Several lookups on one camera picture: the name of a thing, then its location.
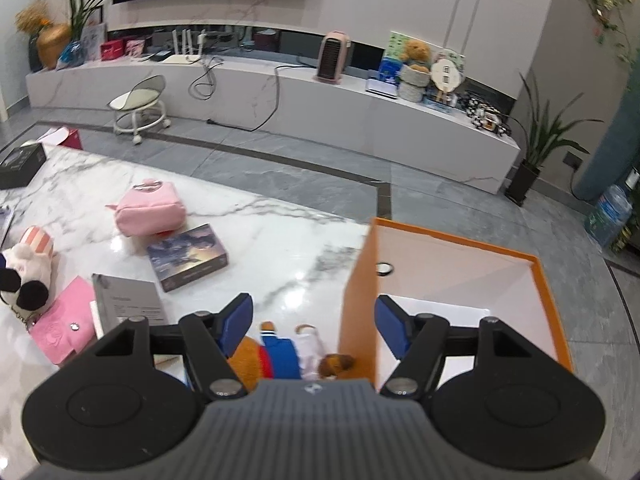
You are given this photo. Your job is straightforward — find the black and white block toy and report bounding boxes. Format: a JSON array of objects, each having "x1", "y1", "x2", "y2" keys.
[{"x1": 459, "y1": 91, "x2": 512, "y2": 136}]

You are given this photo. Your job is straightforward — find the black box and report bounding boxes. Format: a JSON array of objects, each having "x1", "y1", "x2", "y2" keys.
[{"x1": 0, "y1": 143, "x2": 50, "y2": 190}]

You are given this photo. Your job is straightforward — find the dried yellow flowers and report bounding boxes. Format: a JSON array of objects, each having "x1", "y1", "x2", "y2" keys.
[{"x1": 14, "y1": 0, "x2": 54, "y2": 37}]

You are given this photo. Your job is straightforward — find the pink wallet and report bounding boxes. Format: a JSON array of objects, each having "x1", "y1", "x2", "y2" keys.
[{"x1": 29, "y1": 276, "x2": 101, "y2": 366}]

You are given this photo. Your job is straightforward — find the grey booklet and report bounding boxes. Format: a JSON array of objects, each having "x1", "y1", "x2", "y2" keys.
[{"x1": 91, "y1": 273, "x2": 169, "y2": 339}]

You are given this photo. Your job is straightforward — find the white flat console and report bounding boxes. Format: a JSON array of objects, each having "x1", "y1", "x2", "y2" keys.
[{"x1": 364, "y1": 77, "x2": 400, "y2": 99}]

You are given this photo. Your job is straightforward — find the pink pouch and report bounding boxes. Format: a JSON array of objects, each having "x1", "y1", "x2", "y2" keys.
[{"x1": 106, "y1": 178, "x2": 189, "y2": 237}]

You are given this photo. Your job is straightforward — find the orange cardboard box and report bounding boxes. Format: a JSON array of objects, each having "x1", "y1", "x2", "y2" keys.
[{"x1": 337, "y1": 217, "x2": 574, "y2": 386}]

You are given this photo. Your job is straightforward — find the blue tissue pack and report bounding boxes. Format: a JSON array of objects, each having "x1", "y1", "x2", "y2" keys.
[{"x1": 377, "y1": 57, "x2": 404, "y2": 86}]

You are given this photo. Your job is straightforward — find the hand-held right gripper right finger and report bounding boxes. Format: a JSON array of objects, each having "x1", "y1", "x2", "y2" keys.
[{"x1": 375, "y1": 294, "x2": 556, "y2": 402}]

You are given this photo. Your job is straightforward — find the black and white plush keychain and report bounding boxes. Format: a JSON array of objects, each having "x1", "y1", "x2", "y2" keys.
[{"x1": 0, "y1": 262, "x2": 49, "y2": 329}]

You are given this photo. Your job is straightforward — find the plush doll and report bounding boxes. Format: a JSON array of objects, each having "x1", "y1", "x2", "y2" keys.
[{"x1": 227, "y1": 321, "x2": 357, "y2": 394}]

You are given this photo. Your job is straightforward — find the green leafy plant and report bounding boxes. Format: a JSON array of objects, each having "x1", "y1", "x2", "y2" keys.
[{"x1": 67, "y1": 0, "x2": 114, "y2": 42}]

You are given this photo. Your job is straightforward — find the black power cable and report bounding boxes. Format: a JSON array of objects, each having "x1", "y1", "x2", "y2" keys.
[{"x1": 207, "y1": 64, "x2": 282, "y2": 131}]

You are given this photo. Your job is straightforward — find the gold vase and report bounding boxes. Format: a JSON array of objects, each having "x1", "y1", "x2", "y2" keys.
[{"x1": 37, "y1": 23, "x2": 73, "y2": 70}]

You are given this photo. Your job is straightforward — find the pink space heater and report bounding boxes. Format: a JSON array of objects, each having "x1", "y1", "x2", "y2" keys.
[{"x1": 313, "y1": 31, "x2": 355, "y2": 85}]

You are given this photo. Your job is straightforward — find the hanging green vine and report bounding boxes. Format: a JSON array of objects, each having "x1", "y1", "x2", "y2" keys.
[{"x1": 572, "y1": 0, "x2": 636, "y2": 67}]

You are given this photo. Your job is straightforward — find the blue water jug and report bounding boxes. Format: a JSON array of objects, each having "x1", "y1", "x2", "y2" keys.
[{"x1": 585, "y1": 183, "x2": 632, "y2": 249}]

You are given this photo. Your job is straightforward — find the tall-leaf potted plant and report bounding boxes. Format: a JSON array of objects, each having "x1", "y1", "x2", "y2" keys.
[{"x1": 504, "y1": 72, "x2": 604, "y2": 207}]

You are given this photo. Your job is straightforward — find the white router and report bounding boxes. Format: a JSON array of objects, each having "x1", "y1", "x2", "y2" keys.
[{"x1": 162, "y1": 27, "x2": 209, "y2": 66}]

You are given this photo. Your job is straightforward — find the coiled black cable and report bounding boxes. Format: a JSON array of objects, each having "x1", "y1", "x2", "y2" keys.
[{"x1": 188, "y1": 57, "x2": 224, "y2": 99}]

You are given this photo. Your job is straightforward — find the red bag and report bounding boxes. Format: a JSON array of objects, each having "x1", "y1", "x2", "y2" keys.
[{"x1": 37, "y1": 127, "x2": 83, "y2": 150}]

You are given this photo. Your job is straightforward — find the brown teddy bear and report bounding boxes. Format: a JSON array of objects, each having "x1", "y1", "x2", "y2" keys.
[{"x1": 399, "y1": 39, "x2": 434, "y2": 73}]

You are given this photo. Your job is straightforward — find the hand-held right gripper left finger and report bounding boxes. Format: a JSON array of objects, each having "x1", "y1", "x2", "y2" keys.
[{"x1": 75, "y1": 292, "x2": 254, "y2": 402}]

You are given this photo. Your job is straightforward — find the dark printed cardboard box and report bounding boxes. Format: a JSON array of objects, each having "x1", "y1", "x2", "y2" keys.
[{"x1": 146, "y1": 223, "x2": 231, "y2": 293}]

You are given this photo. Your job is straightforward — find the white plush with striped hat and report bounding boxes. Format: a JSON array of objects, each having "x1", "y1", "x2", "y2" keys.
[{"x1": 0, "y1": 226, "x2": 59, "y2": 286}]

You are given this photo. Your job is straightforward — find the white rolling stool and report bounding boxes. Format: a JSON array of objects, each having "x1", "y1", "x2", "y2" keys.
[{"x1": 107, "y1": 74, "x2": 171, "y2": 141}]

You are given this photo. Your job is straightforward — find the white marble television bench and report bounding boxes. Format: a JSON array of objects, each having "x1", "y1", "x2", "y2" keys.
[{"x1": 24, "y1": 52, "x2": 522, "y2": 196}]

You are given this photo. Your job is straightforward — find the blue bag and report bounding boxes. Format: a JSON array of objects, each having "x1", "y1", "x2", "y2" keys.
[{"x1": 55, "y1": 39, "x2": 84, "y2": 70}]

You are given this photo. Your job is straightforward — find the green and white box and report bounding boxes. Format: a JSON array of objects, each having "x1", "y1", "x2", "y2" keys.
[{"x1": 387, "y1": 31, "x2": 417, "y2": 62}]

